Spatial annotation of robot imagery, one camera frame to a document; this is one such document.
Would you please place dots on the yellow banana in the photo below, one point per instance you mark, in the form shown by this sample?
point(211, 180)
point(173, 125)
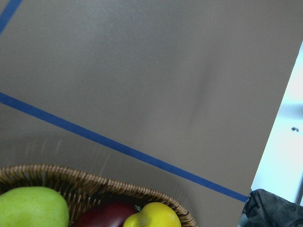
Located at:
point(153, 214)

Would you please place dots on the woven fruit basket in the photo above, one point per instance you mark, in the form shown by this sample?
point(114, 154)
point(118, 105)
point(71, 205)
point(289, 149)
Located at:
point(84, 190)

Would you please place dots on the red orange mango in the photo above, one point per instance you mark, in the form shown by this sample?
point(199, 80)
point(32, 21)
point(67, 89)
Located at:
point(110, 214)

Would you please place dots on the green pear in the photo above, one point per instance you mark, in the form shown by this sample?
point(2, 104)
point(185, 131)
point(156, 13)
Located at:
point(33, 207)

